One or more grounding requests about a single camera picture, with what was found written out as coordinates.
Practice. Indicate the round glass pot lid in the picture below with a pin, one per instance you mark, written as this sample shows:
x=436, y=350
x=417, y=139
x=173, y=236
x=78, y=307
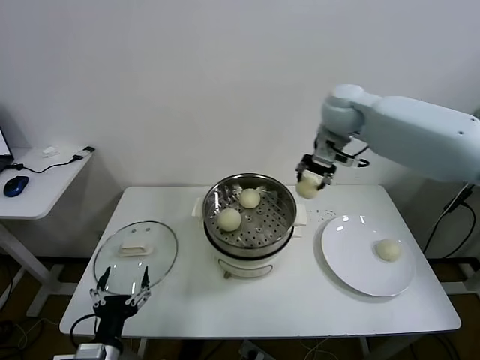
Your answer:
x=157, y=243

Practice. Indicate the blue computer mouse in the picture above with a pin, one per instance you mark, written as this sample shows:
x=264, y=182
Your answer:
x=16, y=186

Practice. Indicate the large white round plate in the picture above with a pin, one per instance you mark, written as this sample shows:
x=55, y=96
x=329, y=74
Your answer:
x=348, y=255

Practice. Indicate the white floor power strip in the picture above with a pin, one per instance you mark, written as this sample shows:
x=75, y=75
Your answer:
x=250, y=350

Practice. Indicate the black laptop computer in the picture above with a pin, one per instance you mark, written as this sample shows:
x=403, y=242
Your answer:
x=3, y=148

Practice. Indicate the white side desk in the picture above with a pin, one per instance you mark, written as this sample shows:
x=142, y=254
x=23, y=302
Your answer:
x=45, y=187

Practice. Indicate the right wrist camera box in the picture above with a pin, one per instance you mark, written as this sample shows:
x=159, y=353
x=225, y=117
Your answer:
x=348, y=159

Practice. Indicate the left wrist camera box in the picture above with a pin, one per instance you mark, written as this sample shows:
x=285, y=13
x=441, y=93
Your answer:
x=88, y=352

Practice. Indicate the stainless steel steamer basket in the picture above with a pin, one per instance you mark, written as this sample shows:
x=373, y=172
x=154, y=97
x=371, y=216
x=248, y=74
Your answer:
x=270, y=221

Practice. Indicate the small white crumpled object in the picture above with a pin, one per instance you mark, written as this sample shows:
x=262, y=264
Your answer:
x=50, y=152

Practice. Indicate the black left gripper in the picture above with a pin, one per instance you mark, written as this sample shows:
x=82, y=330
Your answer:
x=112, y=311

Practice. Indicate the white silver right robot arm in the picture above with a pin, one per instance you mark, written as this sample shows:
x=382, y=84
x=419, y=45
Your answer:
x=412, y=131

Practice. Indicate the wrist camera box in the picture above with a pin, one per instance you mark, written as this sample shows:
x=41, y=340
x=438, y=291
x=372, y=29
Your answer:
x=348, y=159
x=88, y=352

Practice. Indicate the white steamed baozi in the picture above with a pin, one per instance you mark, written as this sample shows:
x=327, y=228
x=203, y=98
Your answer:
x=249, y=198
x=387, y=249
x=307, y=189
x=229, y=219

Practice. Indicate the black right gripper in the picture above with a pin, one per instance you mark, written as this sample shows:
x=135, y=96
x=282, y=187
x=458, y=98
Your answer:
x=323, y=161

